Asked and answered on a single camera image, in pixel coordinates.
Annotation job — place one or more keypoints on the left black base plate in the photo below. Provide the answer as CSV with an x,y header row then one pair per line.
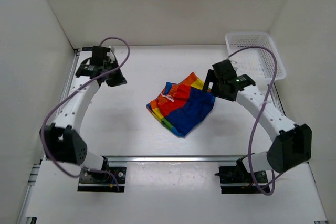
x,y
103,182

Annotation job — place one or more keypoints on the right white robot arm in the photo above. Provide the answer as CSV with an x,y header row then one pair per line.
x,y
291,143

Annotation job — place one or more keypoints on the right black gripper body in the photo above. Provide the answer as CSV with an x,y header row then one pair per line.
x,y
217,89

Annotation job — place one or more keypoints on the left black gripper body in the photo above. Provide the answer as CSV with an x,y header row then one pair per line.
x,y
116,79

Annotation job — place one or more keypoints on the aluminium front rail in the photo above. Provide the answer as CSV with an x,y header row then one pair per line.
x,y
183,158

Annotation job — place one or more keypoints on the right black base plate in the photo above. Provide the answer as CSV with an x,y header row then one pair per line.
x,y
232,183

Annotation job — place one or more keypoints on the rainbow striped shorts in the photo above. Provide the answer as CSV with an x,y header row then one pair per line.
x,y
180,107

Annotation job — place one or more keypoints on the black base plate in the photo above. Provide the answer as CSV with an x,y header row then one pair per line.
x,y
232,183
103,182

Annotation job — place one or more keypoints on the white plastic basket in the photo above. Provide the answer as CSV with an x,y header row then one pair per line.
x,y
256,63

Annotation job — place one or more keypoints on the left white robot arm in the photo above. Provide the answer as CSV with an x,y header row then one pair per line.
x,y
62,141

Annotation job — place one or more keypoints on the black label sticker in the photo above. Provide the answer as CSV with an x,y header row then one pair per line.
x,y
86,49

